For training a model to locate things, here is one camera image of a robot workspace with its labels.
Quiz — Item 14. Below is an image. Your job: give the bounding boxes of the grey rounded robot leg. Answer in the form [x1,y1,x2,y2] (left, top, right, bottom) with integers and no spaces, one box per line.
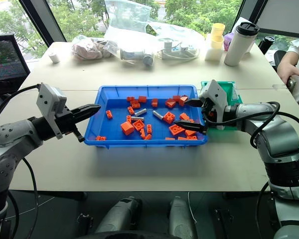
[168,196,198,239]
[94,196,143,235]

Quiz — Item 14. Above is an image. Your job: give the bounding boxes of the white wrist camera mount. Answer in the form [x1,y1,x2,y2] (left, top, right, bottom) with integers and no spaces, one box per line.
[36,83,68,139]
[198,79,229,130]

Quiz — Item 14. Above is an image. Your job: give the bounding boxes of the black monitor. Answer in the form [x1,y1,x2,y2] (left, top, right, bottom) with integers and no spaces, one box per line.
[0,33,31,97]

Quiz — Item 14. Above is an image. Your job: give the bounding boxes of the white tumbler with black lid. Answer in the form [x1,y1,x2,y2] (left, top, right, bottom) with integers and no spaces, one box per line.
[224,21,261,67]

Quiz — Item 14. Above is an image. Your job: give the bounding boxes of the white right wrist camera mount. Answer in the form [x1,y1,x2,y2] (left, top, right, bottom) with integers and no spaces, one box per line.
[198,79,229,130]

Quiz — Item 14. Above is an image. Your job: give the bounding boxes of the white tube with grey cap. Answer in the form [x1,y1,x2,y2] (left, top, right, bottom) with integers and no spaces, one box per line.
[119,48,154,67]

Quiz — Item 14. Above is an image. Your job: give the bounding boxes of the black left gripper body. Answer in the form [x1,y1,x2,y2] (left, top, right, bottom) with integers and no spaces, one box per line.
[55,106,77,136]

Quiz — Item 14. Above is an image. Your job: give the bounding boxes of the black bottle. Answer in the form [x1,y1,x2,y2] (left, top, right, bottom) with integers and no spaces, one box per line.
[258,35,276,56]

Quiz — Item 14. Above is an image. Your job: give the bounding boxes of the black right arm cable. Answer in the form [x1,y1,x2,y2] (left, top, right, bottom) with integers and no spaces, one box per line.
[203,101,299,150]

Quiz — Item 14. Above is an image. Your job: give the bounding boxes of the yellow plastic cup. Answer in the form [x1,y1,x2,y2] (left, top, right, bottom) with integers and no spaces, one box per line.
[211,23,226,38]
[210,35,225,50]

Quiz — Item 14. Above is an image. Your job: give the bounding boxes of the clear plastic bag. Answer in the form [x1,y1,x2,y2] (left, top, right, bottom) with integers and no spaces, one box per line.
[104,0,152,44]
[144,21,206,61]

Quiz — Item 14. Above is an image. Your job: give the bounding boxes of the green plastic bin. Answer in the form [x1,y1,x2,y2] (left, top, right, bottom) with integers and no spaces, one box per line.
[200,80,244,132]

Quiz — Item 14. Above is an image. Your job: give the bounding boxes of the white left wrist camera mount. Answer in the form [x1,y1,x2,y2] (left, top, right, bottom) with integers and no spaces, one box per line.
[36,83,68,139]

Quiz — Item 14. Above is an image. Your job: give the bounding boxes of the person's bare hand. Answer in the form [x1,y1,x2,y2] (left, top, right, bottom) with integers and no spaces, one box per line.
[277,60,299,82]

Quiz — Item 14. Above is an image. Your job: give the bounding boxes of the purple bag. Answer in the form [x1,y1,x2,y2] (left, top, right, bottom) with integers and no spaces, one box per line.
[223,32,234,52]

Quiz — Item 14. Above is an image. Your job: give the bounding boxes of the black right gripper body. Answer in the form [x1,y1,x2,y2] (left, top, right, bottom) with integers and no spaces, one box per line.
[201,97,219,125]

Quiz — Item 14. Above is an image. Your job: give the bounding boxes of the plastic bag with pink cloth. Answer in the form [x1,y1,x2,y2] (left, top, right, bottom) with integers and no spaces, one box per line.
[71,34,121,61]

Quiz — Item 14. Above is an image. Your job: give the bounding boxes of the dark window frame post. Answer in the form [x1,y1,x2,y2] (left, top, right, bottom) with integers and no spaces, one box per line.
[233,0,269,34]
[18,0,67,43]

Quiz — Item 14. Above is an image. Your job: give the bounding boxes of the grey chair armrest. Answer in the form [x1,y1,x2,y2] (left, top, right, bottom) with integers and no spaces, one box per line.
[286,77,298,95]

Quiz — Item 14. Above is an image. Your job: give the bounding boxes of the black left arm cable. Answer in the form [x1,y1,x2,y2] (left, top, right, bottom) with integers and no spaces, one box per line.
[0,84,42,239]

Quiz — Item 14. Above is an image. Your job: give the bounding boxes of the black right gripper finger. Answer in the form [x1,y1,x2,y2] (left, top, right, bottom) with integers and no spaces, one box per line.
[183,98,203,109]
[173,119,208,135]

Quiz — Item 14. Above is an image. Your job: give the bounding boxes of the white power strip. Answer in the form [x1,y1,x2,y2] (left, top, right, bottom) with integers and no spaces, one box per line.
[160,40,198,60]

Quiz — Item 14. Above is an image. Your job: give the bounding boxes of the white floor cable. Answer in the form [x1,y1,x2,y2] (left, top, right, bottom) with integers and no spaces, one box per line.
[187,191,198,224]

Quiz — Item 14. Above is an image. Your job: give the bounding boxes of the orange plastic building brick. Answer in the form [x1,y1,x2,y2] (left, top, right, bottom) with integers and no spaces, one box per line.
[120,121,136,136]

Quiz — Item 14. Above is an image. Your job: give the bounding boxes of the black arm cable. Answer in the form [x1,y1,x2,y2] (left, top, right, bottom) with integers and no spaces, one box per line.
[0,84,42,239]
[203,101,299,150]

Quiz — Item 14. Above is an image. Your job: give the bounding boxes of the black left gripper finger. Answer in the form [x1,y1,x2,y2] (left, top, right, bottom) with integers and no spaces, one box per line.
[70,104,102,124]
[73,125,86,143]

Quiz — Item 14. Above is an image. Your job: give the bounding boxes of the blue plastic tray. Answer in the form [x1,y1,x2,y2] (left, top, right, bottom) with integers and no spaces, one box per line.
[84,85,209,148]

